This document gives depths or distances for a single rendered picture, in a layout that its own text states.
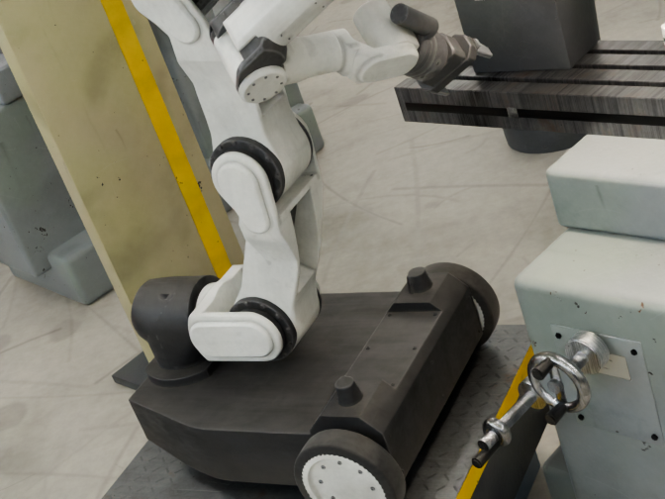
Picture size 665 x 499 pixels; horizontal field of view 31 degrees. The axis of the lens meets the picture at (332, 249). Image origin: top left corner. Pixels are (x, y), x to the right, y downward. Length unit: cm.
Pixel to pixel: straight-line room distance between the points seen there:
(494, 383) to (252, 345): 50
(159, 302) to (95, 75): 108
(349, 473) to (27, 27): 162
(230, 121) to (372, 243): 195
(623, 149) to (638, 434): 49
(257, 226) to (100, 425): 162
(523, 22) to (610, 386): 71
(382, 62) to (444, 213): 212
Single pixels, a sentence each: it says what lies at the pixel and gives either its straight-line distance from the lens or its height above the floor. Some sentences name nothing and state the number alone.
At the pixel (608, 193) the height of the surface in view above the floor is 81.
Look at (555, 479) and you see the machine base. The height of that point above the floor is 17.
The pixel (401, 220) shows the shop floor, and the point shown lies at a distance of 406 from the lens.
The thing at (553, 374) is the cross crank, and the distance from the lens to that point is 199.
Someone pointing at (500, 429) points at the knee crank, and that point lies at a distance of 211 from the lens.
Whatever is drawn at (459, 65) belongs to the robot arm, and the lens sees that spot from 212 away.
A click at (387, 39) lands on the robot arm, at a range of 195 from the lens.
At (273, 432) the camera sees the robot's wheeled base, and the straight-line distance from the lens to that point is 223.
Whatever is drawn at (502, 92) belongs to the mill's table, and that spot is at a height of 93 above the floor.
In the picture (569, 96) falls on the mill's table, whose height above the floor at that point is 92.
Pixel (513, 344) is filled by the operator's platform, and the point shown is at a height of 40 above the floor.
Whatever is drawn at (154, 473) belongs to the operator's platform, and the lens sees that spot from 258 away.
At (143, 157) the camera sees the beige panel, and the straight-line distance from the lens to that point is 346.
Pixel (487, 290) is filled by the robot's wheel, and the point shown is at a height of 54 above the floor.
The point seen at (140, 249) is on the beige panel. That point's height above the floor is 43.
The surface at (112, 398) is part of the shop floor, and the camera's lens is 373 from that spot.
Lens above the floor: 180
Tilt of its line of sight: 26 degrees down
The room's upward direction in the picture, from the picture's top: 20 degrees counter-clockwise
